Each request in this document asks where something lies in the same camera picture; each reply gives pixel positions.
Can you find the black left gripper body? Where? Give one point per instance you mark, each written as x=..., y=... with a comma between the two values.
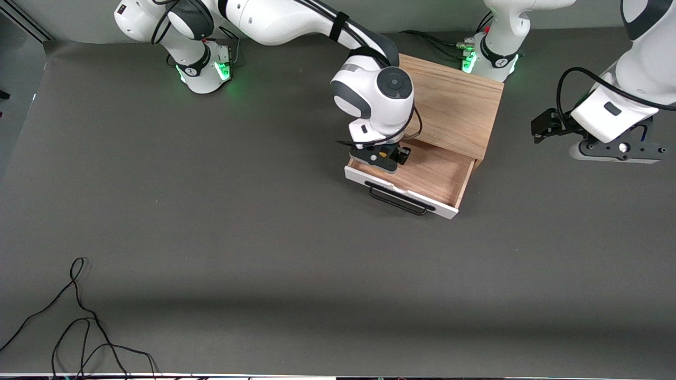
x=561, y=127

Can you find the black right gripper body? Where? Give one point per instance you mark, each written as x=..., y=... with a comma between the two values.
x=403, y=153

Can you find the white-fronted wooden drawer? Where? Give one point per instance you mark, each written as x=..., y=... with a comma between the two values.
x=433, y=177

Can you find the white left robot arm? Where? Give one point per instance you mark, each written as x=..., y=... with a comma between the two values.
x=634, y=68

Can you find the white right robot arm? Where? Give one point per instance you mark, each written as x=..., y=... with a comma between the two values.
x=274, y=21

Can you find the wooden drawer cabinet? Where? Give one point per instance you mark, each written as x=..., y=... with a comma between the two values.
x=459, y=105

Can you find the dark grey table mat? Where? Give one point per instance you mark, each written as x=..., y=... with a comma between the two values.
x=338, y=264

